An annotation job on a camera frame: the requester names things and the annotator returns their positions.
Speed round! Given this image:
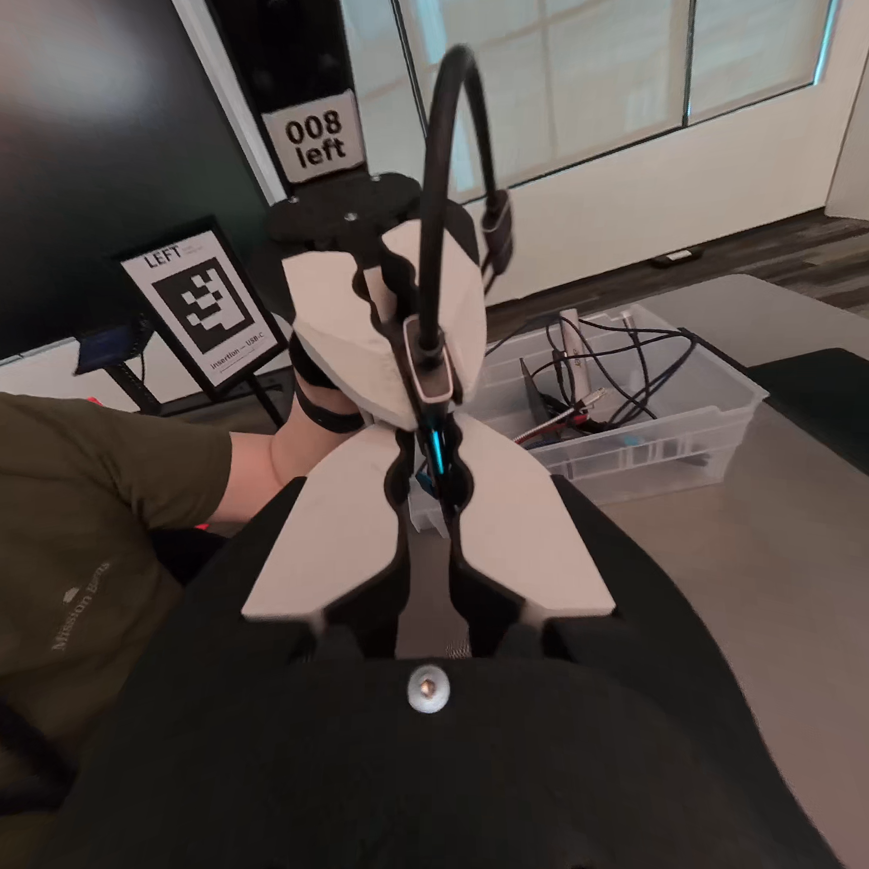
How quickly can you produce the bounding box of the blue braided cable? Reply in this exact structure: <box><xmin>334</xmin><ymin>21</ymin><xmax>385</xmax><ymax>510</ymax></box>
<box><xmin>414</xmin><ymin>315</ymin><xmax>700</xmax><ymax>537</ymax></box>

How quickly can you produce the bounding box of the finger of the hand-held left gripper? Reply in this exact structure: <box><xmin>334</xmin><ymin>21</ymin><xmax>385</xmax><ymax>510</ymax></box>
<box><xmin>380</xmin><ymin>220</ymin><xmax>490</xmax><ymax>408</ymax></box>
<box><xmin>282</xmin><ymin>251</ymin><xmax>420</xmax><ymax>433</ymax></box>

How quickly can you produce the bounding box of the person's left forearm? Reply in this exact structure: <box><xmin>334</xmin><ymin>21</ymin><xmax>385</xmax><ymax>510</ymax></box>
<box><xmin>217</xmin><ymin>404</ymin><xmax>371</xmax><ymax>527</ymax></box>

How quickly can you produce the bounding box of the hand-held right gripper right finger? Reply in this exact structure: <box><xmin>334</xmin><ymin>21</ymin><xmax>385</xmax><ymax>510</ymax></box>
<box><xmin>448</xmin><ymin>414</ymin><xmax>617</xmax><ymax>620</ymax></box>

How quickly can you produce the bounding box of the dark bin divider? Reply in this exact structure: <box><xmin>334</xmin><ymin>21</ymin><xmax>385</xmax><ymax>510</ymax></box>
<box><xmin>519</xmin><ymin>356</ymin><xmax>552</xmax><ymax>437</ymax></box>

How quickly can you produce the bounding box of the framed marker sign on stand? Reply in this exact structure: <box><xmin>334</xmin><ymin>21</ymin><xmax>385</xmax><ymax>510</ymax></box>
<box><xmin>109</xmin><ymin>216</ymin><xmax>289</xmax><ymax>430</ymax></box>

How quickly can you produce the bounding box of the large grid window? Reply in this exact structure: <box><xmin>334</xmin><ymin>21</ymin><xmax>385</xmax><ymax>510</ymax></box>
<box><xmin>339</xmin><ymin>0</ymin><xmax>843</xmax><ymax>205</ymax></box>

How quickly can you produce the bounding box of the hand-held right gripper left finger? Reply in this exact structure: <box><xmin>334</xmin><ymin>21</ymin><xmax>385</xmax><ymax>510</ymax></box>
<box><xmin>242</xmin><ymin>424</ymin><xmax>411</xmax><ymax>622</ymax></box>

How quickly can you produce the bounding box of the large black screen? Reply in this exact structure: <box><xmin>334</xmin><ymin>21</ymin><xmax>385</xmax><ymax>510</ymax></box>
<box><xmin>0</xmin><ymin>0</ymin><xmax>272</xmax><ymax>361</ymax></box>

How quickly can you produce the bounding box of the clear plastic bin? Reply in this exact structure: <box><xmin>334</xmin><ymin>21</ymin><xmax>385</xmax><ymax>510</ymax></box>
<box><xmin>407</xmin><ymin>302</ymin><xmax>769</xmax><ymax>534</ymax></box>

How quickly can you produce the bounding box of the small blue screen device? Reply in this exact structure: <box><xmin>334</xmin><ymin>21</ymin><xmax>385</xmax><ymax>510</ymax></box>
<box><xmin>75</xmin><ymin>319</ymin><xmax>153</xmax><ymax>376</ymax></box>

